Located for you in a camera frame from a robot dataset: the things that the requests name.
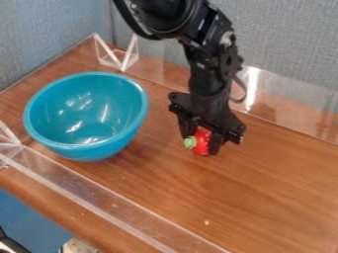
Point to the dark object bottom left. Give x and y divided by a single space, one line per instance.
8 245

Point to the clear acrylic corner bracket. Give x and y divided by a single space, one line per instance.
117 58

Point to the clear acrylic barrier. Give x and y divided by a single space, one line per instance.
290 103
142 223

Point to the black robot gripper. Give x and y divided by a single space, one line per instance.
209 111

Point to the blue plastic bowl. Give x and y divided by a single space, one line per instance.
86 115

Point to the red toy strawberry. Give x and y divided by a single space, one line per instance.
198 141

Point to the pale object under table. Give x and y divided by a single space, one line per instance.
75 245

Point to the clear acrylic front barrier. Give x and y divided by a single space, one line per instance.
142 223

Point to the clear acrylic back barrier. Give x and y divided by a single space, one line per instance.
290 103

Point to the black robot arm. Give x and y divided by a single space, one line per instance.
203 30

